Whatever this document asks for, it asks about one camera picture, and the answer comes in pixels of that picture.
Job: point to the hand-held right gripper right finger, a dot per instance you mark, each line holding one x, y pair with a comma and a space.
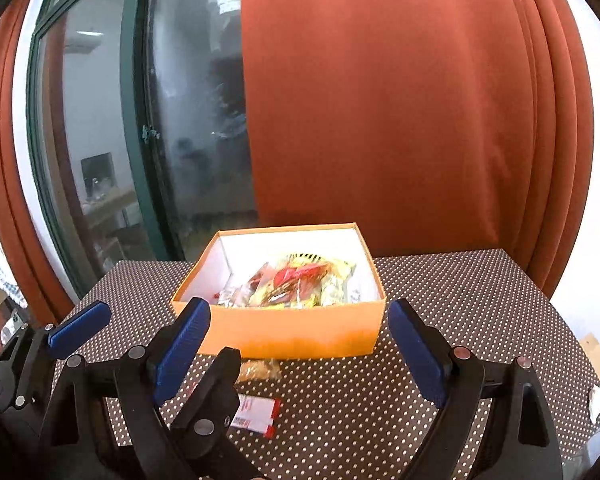
420, 355

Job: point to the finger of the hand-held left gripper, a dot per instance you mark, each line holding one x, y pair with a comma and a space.
215, 395
80, 329

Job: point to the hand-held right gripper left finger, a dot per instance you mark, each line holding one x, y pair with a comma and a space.
180, 352

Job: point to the white red label packet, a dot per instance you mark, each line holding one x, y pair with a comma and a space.
255, 412

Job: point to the yellow cookie packet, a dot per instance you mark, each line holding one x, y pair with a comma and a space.
257, 369

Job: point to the orange cardboard box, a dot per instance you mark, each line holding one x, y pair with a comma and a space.
305, 332

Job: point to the brown polka dot tablecloth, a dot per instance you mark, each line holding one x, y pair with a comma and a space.
480, 300

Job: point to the yellow chip bag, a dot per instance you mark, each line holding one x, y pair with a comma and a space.
337, 282

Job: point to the red snack packet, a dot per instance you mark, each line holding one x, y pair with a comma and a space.
292, 276

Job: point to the yellow black striped packet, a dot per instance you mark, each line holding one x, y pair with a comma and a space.
306, 259

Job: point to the orange curtain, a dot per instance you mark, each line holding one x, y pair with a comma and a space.
10, 185
380, 110

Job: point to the cardboard piece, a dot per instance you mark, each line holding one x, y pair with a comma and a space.
594, 355

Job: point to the white tag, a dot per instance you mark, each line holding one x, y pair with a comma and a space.
598, 402

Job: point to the green window latch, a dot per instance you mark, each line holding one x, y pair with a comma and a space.
150, 133

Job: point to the green framed glass window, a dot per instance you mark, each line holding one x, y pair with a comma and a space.
130, 110

